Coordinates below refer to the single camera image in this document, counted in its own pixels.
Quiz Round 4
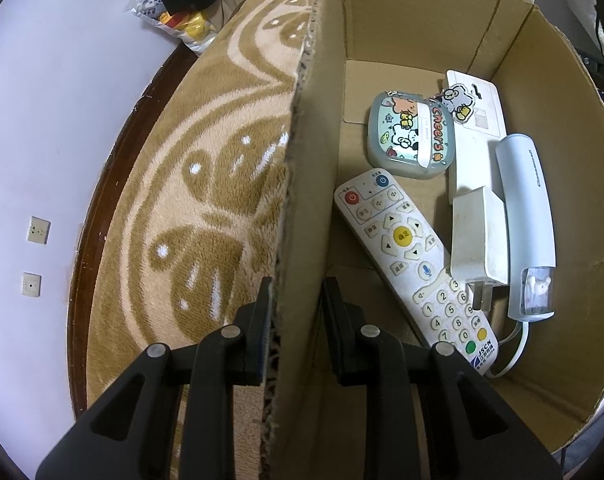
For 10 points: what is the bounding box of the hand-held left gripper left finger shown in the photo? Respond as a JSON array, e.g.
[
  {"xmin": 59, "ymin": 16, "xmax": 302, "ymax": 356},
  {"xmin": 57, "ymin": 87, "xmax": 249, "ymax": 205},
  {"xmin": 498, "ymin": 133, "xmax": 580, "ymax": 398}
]
[{"xmin": 34, "ymin": 276, "xmax": 275, "ymax": 480}]

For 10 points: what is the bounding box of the tan patterned rug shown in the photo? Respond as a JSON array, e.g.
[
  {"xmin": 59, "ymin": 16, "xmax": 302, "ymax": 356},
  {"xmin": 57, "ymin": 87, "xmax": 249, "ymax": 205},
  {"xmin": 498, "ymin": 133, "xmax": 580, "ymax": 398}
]
[{"xmin": 74, "ymin": 0, "xmax": 327, "ymax": 480}]

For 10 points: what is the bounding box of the cartoon charm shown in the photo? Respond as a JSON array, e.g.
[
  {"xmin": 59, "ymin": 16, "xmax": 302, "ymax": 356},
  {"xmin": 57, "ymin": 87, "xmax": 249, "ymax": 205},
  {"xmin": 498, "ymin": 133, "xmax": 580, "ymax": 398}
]
[{"xmin": 432, "ymin": 85, "xmax": 477, "ymax": 123}]

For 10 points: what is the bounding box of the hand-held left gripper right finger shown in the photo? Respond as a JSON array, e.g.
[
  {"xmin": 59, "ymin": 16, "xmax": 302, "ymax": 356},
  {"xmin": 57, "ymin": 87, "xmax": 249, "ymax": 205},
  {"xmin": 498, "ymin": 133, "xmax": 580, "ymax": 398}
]
[{"xmin": 322, "ymin": 277, "xmax": 565, "ymax": 480}]

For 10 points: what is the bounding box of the cartoon printed case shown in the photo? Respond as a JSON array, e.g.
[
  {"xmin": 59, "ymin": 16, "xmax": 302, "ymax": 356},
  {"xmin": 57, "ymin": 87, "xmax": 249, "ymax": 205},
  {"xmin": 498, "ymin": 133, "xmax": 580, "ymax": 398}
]
[{"xmin": 366, "ymin": 91, "xmax": 456, "ymax": 179}]

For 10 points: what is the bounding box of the white box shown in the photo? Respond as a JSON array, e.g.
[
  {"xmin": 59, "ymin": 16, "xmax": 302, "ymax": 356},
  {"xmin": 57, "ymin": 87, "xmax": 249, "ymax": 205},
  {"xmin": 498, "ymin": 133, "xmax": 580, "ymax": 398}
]
[{"xmin": 446, "ymin": 70, "xmax": 507, "ymax": 206}]

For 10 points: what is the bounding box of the white power adapter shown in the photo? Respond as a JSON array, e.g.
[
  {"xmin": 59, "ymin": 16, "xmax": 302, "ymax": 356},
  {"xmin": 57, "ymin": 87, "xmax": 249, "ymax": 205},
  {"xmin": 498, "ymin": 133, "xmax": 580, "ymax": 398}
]
[{"xmin": 450, "ymin": 186, "xmax": 510, "ymax": 311}]

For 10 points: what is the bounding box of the brown cardboard box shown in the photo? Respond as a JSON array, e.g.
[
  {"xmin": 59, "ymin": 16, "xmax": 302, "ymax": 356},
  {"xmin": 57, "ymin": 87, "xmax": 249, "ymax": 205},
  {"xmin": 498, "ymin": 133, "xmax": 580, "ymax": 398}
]
[{"xmin": 258, "ymin": 0, "xmax": 604, "ymax": 480}]

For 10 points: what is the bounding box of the clear plastic bag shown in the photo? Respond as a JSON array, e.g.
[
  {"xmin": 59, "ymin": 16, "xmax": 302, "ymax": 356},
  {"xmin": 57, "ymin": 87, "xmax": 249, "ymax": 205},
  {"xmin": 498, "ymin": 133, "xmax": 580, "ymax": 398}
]
[{"xmin": 127, "ymin": 0, "xmax": 220, "ymax": 56}]

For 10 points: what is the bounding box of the white remote control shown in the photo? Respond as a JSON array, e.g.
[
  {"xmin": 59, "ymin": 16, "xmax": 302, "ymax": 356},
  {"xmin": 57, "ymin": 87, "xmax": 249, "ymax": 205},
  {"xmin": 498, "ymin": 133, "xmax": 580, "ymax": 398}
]
[{"xmin": 333, "ymin": 168, "xmax": 500, "ymax": 373}]

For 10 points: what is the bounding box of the pale blue corded device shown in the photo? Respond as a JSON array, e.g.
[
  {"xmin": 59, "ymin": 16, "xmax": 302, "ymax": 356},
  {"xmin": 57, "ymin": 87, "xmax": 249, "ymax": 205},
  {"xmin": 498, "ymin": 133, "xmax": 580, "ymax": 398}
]
[{"xmin": 486, "ymin": 133, "xmax": 556, "ymax": 378}]

